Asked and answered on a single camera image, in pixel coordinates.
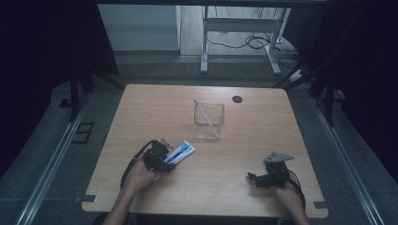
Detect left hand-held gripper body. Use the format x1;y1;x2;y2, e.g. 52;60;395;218
143;139;174;173

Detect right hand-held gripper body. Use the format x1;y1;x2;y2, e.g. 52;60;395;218
262;152;296;188

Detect white and blue toothpaste tube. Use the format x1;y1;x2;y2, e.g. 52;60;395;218
163;140;197;166

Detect clear plastic square cup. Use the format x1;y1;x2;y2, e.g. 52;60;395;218
192;102;225;141

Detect pink toothbrush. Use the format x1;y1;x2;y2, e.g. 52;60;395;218
192;97;221;140

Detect person's right hand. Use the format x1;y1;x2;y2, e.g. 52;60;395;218
274;185;304;209

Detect person's left hand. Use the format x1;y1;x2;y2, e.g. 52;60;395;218
124;158;164;193

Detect black metal stand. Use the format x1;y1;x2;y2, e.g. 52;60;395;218
271;60;345;128
58;60;126;124

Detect white power strip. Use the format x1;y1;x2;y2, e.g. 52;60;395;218
288;69;307;83

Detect white panel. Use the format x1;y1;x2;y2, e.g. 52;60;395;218
97;4;182;52

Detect dark curtain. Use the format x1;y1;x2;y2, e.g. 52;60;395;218
295;0;398;184
0;0;119;177

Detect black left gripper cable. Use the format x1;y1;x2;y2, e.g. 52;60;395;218
119;140;157;190

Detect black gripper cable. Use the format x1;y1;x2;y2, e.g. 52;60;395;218
286;169;307;211
119;140;157;190

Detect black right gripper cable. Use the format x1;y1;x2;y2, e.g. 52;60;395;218
286;169;307;211

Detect aluminium floor rail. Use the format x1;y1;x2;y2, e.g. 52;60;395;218
14;93;92;225
310;97;377;225

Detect grey table edge bracket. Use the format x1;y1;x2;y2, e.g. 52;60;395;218
73;194;99;204

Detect black floor cables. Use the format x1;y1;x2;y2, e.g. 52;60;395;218
206;7;302;69

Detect white metal desk frame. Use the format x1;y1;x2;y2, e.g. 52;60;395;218
200;6;292;77

